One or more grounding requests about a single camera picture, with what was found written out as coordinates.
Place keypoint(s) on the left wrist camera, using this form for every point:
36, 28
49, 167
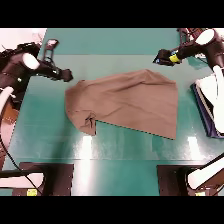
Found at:
51, 43

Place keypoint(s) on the dark blue garment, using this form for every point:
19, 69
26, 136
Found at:
203, 114

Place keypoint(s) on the white garment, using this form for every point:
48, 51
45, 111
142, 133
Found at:
209, 87

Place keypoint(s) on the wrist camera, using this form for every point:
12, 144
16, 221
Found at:
51, 43
183, 34

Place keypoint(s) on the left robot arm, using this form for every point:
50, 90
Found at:
15, 68

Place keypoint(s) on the brown shirt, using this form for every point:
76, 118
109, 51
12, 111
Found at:
133, 100

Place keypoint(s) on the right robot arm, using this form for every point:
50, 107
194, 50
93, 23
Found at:
213, 46

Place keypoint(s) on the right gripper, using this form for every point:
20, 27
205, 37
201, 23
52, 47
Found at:
164, 57

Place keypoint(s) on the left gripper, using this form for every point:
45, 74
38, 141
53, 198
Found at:
63, 74

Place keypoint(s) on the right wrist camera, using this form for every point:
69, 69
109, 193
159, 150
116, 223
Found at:
183, 34

